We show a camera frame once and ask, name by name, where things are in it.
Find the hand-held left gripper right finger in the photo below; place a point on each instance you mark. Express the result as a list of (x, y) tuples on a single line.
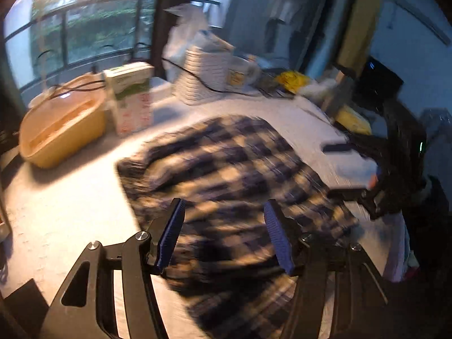
[(279, 240)]

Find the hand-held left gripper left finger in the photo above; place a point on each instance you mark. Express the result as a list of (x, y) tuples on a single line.
[(171, 236)]

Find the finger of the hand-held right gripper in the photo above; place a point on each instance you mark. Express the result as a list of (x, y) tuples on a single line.
[(348, 193), (337, 148)]

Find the plaid pants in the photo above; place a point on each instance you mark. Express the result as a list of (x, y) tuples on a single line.
[(229, 169)]

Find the blue and white packet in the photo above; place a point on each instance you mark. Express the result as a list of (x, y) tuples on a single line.
[(356, 170)]

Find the yellow sponge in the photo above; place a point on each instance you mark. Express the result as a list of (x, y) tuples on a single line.
[(354, 120)]

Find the black box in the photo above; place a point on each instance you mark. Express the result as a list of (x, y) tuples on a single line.
[(381, 81)]

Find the yellow wrapper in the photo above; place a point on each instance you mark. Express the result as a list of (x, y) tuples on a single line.
[(292, 79)]

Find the white mug with yellow print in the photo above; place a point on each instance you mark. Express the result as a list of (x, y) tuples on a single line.
[(241, 74)]

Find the white and green carton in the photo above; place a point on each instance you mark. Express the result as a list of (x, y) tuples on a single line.
[(131, 95)]

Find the white woven basket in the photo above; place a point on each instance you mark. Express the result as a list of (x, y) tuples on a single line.
[(204, 76)]

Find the yellow plastic tub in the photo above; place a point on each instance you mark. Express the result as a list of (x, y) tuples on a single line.
[(63, 129)]

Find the clear plastic bag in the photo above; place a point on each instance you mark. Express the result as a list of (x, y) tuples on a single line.
[(185, 24)]

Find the black balcony railing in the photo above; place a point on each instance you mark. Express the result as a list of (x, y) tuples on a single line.
[(106, 1)]

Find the dark window post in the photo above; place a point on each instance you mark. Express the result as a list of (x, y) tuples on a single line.
[(166, 14)]

